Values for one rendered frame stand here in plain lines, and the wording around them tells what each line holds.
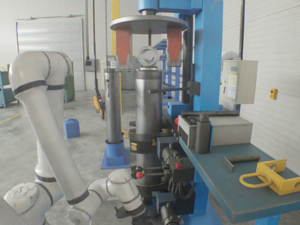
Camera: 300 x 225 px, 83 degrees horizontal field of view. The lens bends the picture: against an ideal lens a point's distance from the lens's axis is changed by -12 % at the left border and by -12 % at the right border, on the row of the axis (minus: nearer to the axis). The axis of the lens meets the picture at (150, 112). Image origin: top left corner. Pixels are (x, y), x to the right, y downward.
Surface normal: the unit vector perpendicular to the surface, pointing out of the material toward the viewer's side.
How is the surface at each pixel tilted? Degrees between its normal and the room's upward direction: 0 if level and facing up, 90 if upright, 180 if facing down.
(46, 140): 81
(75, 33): 90
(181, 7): 90
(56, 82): 101
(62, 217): 0
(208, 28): 90
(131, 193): 71
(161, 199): 0
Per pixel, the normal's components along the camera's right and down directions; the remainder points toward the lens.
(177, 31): -0.14, 0.24
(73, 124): 0.56, 0.20
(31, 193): 0.09, -0.93
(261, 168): -0.99, 0.04
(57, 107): 0.87, 0.27
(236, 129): 0.11, 0.24
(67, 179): 0.43, -0.04
